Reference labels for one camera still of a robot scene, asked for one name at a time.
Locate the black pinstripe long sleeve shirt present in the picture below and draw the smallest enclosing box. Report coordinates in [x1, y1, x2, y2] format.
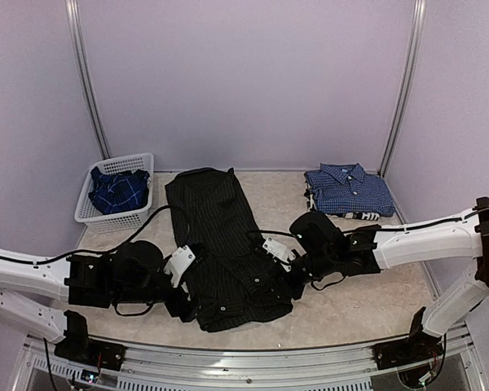
[165, 168, 293, 332]

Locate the black white printed shirt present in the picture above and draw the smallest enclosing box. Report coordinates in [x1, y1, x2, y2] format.
[336, 212, 381, 221]

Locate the blue checked shirt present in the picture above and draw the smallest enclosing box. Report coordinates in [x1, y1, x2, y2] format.
[304, 163, 395, 217]

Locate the white plastic laundry basket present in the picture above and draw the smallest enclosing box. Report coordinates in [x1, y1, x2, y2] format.
[74, 153, 154, 233]

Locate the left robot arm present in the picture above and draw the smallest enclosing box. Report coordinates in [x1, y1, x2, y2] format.
[0, 235, 203, 323]

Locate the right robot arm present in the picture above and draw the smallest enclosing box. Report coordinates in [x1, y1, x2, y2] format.
[285, 197, 489, 362]

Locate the dark blue plaid shirt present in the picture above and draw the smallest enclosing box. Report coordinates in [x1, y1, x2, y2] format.
[88, 168, 150, 215]

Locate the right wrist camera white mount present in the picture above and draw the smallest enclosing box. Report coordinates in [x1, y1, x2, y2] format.
[262, 237, 297, 272]

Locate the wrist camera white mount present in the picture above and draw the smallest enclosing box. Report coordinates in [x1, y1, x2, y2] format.
[262, 237, 297, 272]
[163, 245, 196, 288]

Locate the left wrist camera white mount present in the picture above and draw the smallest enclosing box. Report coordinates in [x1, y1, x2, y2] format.
[163, 245, 196, 288]

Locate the front aluminium rail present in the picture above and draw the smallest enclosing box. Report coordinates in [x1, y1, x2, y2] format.
[10, 323, 487, 390]

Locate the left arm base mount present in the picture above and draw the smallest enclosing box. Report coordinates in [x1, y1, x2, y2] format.
[55, 310, 126, 371]

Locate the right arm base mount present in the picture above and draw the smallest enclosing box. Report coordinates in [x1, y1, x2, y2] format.
[372, 307, 445, 370]

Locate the right aluminium frame post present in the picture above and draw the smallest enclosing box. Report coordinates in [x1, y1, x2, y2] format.
[377, 0, 427, 178]

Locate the aluminium frame post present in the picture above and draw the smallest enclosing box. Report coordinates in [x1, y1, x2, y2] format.
[65, 0, 111, 160]
[377, 0, 427, 178]

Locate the left aluminium frame post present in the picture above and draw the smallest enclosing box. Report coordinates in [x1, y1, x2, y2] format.
[65, 0, 111, 160]

